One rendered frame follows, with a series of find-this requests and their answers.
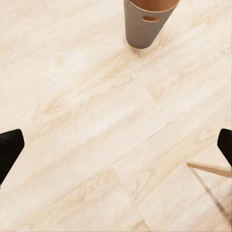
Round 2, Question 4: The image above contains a trash can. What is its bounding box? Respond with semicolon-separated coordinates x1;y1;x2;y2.
124;0;181;49

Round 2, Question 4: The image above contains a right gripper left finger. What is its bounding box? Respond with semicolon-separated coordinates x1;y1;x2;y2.
0;129;25;186

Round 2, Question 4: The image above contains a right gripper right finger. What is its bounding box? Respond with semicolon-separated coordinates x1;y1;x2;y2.
217;128;232;166

